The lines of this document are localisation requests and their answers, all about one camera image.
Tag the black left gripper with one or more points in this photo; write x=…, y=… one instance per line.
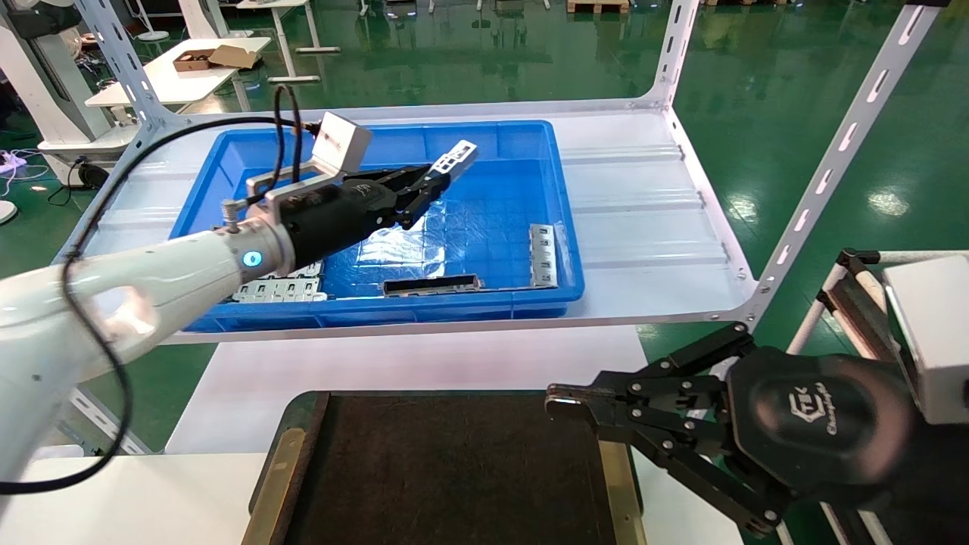
x=341, y=216

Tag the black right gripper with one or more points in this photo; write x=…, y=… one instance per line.
x=821, y=420

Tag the silver bracket with square holes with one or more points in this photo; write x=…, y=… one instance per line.
x=456, y=157

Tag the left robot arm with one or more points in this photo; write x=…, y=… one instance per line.
x=151, y=284

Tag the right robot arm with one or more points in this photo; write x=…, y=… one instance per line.
x=939, y=484

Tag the black container tray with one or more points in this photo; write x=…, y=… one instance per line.
x=454, y=469

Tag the clear plastic film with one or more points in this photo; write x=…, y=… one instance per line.
x=401, y=246

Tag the blue plastic bin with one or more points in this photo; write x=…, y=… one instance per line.
x=492, y=197

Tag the white metal shelf rack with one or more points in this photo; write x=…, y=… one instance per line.
x=643, y=212

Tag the white table with T-legs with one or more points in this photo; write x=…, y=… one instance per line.
x=278, y=30

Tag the open cardboard box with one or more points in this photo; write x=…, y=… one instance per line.
x=227, y=56

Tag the wooden pallet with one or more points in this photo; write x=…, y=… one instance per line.
x=598, y=6

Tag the white work table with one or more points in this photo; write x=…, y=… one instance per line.
x=174, y=83

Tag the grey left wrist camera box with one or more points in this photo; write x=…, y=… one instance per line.
x=342, y=144

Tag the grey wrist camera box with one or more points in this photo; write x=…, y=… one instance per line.
x=935, y=333
x=342, y=144

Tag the dark long metal bracket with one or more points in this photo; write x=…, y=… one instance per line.
x=431, y=285

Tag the silver camera mounting bracket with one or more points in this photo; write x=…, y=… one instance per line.
x=291, y=185

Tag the short silver slotted bracket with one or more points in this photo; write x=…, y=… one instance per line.
x=543, y=257

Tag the white tube trolley frame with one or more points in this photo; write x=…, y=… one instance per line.
x=855, y=303

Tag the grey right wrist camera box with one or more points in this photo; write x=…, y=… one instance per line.
x=935, y=333

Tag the white machine pedestal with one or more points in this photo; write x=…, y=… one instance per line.
x=42, y=83

